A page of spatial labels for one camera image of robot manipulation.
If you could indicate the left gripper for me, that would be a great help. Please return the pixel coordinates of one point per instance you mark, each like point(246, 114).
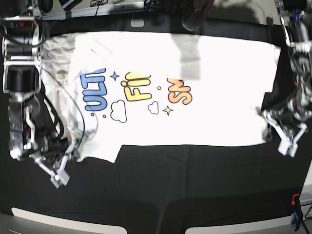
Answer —
point(272, 124)

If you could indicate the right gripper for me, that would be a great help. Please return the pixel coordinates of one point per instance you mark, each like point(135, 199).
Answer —
point(57, 148)

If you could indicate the white graphic t-shirt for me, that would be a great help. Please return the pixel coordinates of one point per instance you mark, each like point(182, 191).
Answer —
point(112, 89)

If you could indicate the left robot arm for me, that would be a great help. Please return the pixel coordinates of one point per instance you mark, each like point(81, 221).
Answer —
point(296, 22)

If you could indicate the red blue clamp near right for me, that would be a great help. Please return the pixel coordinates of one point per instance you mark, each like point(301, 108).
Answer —
point(296, 211)

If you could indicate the black table cloth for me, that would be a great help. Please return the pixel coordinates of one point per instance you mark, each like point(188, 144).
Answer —
point(161, 189)

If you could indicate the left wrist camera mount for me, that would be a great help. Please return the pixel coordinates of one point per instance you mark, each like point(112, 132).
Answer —
point(287, 148)

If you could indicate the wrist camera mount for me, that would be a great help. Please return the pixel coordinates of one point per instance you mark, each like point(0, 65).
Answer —
point(287, 148)
point(58, 176)

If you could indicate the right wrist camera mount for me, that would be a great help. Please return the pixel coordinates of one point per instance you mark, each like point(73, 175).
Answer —
point(58, 176)

